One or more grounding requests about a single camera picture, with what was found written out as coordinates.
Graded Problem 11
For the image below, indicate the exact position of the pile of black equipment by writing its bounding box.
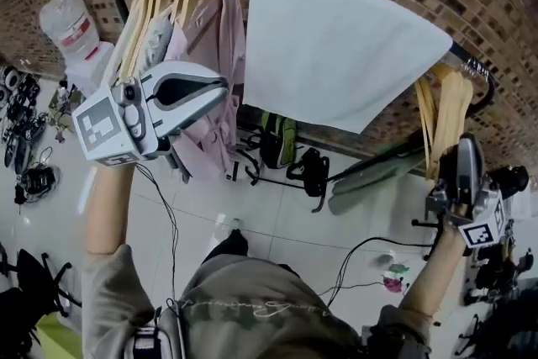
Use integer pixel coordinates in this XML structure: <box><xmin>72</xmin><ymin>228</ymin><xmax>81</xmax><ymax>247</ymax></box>
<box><xmin>0</xmin><ymin>63</ymin><xmax>62</xmax><ymax>206</ymax></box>

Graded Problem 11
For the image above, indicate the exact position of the thin black cable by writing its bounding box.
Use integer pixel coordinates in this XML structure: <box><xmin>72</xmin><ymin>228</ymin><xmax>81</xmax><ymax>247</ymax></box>
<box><xmin>134</xmin><ymin>161</ymin><xmax>181</xmax><ymax>310</ymax></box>
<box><xmin>317</xmin><ymin>222</ymin><xmax>445</xmax><ymax>308</ymax></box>

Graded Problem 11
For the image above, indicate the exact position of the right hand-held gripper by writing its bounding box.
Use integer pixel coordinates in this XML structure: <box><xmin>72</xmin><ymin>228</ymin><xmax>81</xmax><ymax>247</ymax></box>
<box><xmin>424</xmin><ymin>133</ymin><xmax>510</xmax><ymax>251</ymax></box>

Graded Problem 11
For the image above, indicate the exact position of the grey-green fabric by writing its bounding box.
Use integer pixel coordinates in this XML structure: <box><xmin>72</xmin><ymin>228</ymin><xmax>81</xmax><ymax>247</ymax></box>
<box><xmin>326</xmin><ymin>145</ymin><xmax>429</xmax><ymax>216</ymax></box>

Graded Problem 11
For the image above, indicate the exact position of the person's olive sweatshirt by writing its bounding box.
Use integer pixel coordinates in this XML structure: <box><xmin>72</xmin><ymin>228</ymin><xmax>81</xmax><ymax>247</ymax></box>
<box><xmin>82</xmin><ymin>243</ymin><xmax>435</xmax><ymax>359</ymax></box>

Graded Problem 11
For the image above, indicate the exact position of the bunch of wooden hangers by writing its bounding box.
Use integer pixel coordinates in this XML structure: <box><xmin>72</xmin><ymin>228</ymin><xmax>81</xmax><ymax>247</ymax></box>
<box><xmin>116</xmin><ymin>0</ymin><xmax>220</xmax><ymax>86</ymax></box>
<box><xmin>414</xmin><ymin>62</ymin><xmax>476</xmax><ymax>182</ymax></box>

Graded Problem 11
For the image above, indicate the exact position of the grey patterned garment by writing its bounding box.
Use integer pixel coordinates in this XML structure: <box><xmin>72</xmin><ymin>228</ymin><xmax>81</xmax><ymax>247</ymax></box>
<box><xmin>137</xmin><ymin>15</ymin><xmax>176</xmax><ymax>77</ymax></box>

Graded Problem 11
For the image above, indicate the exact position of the green backpack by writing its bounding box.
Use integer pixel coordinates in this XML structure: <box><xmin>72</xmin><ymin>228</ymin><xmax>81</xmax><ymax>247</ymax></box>
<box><xmin>257</xmin><ymin>111</ymin><xmax>300</xmax><ymax>170</ymax></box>

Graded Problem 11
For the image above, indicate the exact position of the person's left forearm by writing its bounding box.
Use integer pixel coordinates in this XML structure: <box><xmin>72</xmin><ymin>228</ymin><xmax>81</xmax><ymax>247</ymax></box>
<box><xmin>85</xmin><ymin>160</ymin><xmax>136</xmax><ymax>256</ymax></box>

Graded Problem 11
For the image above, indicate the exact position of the white cloth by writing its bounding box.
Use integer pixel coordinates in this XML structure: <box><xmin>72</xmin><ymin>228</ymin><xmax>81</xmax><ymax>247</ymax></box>
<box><xmin>242</xmin><ymin>0</ymin><xmax>454</xmax><ymax>135</ymax></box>

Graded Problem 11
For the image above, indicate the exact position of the grey chest pouch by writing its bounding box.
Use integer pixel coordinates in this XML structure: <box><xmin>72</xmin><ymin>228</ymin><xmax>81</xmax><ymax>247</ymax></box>
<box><xmin>124</xmin><ymin>304</ymin><xmax>188</xmax><ymax>359</ymax></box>

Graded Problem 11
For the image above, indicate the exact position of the person's black trouser leg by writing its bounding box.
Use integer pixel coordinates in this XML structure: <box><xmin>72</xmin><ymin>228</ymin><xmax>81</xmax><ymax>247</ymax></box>
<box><xmin>201</xmin><ymin>229</ymin><xmax>251</xmax><ymax>268</ymax></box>

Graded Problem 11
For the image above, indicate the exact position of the black office chair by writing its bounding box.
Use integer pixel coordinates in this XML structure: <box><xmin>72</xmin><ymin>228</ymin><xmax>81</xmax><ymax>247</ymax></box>
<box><xmin>460</xmin><ymin>245</ymin><xmax>538</xmax><ymax>359</ymax></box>
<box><xmin>0</xmin><ymin>241</ymin><xmax>84</xmax><ymax>354</ymax></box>

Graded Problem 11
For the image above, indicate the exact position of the black camera on stand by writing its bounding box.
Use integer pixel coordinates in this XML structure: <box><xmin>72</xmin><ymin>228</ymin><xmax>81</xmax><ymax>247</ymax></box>
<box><xmin>489</xmin><ymin>164</ymin><xmax>530</xmax><ymax>201</ymax></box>

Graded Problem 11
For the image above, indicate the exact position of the white water dispenser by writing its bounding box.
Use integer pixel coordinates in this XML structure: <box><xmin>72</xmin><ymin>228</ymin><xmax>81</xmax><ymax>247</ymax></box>
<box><xmin>62</xmin><ymin>40</ymin><xmax>118</xmax><ymax>98</ymax></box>

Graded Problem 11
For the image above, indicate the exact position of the pink garment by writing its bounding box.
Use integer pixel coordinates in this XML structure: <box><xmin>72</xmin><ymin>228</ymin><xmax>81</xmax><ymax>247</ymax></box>
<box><xmin>166</xmin><ymin>0</ymin><xmax>248</xmax><ymax>185</ymax></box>

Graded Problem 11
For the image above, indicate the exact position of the colourful small toy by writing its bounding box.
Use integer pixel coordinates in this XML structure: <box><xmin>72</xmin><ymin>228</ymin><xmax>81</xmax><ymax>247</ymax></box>
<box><xmin>379</xmin><ymin>260</ymin><xmax>412</xmax><ymax>294</ymax></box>

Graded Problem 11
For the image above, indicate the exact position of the clear water jug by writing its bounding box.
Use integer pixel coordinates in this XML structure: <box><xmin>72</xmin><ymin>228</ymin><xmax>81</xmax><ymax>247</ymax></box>
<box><xmin>39</xmin><ymin>0</ymin><xmax>103</xmax><ymax>58</ymax></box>

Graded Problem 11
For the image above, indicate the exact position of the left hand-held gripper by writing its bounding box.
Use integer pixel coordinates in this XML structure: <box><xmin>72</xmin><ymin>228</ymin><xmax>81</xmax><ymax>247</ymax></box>
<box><xmin>71</xmin><ymin>60</ymin><xmax>230</xmax><ymax>169</ymax></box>

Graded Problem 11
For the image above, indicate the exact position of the person's right forearm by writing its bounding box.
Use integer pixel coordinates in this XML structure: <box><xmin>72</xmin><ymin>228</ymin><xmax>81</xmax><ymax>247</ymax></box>
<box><xmin>398</xmin><ymin>222</ymin><xmax>468</xmax><ymax>314</ymax></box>

